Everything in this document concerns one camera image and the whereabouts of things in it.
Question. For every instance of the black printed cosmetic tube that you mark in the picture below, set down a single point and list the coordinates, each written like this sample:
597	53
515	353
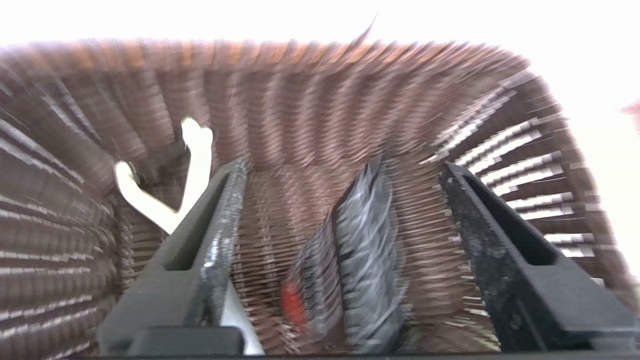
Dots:
360	265

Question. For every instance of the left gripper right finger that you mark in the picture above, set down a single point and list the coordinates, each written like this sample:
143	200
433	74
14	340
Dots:
525	280

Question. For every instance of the dark brown wicker basket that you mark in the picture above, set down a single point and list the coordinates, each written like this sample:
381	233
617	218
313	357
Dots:
325	125

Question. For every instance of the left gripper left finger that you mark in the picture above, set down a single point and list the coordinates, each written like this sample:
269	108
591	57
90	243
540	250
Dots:
190	270

